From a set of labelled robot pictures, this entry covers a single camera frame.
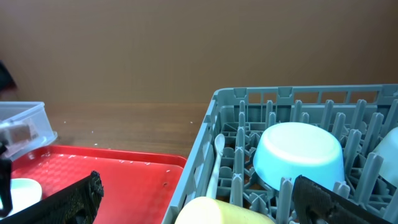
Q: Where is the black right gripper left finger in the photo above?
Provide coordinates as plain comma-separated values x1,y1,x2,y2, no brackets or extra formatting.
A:
1,171,104,224

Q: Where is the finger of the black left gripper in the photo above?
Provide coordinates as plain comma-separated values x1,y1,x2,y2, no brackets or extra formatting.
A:
1,158,13,217

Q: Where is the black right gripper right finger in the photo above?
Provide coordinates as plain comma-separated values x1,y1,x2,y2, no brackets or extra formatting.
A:
292,175,389,224

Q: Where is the light blue plate with rice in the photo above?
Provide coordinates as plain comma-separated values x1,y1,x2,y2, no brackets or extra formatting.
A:
1,178,42,217

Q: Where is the light blue bowl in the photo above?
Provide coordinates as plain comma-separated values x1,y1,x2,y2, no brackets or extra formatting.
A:
253,122,345,190

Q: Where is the mint green bowl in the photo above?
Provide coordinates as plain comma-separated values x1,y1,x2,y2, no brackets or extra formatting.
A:
373,128,398,187

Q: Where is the yellow cup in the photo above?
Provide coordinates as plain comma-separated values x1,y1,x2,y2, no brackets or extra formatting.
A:
175,197,274,224

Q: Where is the grey dishwasher rack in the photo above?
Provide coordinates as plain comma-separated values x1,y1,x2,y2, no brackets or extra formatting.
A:
163,85,397,223

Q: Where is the clear plastic bin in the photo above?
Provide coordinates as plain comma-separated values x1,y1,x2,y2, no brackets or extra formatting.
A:
1,101,58,160

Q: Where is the red plastic tray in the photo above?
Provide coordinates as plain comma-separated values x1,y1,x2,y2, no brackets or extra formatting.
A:
12,145,187,224

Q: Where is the white plastic spoon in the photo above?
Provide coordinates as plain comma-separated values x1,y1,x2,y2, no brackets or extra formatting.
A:
206,133,225,198

